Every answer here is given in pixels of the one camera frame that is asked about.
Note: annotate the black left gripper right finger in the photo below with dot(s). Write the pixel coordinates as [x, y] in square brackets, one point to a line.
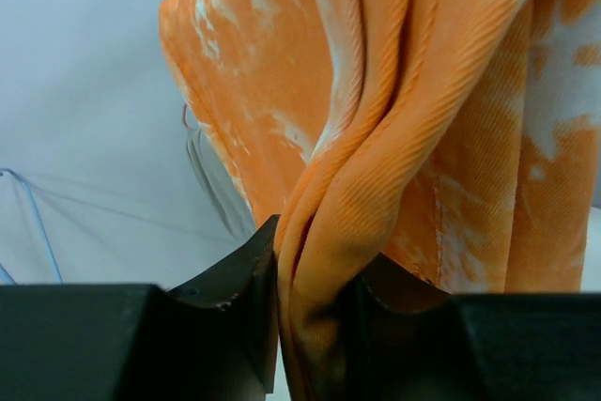
[407, 340]

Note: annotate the beige grey trousers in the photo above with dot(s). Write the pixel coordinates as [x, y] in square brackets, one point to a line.
[218, 186]

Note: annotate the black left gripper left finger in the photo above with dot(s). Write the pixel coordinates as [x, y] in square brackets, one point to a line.
[211, 338]

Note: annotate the orange white trousers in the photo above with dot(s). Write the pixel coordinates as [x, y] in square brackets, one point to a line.
[457, 137]

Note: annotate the light blue wire hanger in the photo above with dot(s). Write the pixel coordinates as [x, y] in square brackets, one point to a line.
[36, 220]

